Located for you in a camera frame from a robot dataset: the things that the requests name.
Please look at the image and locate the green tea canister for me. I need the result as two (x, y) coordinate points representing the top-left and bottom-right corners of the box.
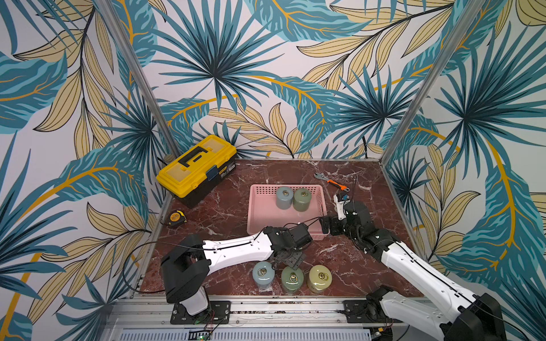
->
(281, 267), (305, 294)
(292, 188), (312, 212)

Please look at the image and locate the olive tea canister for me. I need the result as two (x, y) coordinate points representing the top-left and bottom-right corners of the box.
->
(307, 265), (333, 294)

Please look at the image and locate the pink plastic basket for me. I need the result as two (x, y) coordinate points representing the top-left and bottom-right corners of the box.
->
(246, 184), (327, 241)

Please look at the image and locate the blue-grey tea canister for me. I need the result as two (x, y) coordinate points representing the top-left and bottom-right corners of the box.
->
(276, 186), (294, 210)
(252, 261), (275, 290)

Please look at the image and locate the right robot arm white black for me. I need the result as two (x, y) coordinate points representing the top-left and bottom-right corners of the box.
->
(320, 201), (507, 340)

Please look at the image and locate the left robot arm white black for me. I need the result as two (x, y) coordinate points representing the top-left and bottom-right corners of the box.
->
(160, 223), (313, 316)

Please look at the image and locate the yellow black tape measure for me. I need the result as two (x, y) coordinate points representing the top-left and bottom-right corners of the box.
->
(167, 210), (187, 227)

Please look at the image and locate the yellow black toolbox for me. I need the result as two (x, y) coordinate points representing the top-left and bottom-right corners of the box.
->
(156, 135), (237, 208)

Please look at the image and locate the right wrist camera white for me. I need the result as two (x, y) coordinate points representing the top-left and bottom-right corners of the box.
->
(333, 193), (350, 221)

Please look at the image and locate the orange handled adjustable wrench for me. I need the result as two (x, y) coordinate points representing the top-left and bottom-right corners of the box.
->
(314, 173), (350, 192)

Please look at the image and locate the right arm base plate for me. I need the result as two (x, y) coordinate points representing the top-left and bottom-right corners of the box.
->
(342, 300), (400, 325)

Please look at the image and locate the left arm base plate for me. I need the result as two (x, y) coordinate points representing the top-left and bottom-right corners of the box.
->
(170, 301), (231, 325)

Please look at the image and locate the aluminium front rail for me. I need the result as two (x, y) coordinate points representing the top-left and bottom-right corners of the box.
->
(99, 294), (448, 340)

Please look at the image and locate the left aluminium corner post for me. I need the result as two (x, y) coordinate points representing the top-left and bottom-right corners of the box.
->
(96, 0), (181, 157)

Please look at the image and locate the aluminium corner post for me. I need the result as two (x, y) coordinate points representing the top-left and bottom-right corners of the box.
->
(380, 0), (486, 169)
(96, 0), (181, 157)

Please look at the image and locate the right aluminium corner post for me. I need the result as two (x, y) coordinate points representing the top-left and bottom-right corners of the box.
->
(380, 0), (486, 169)

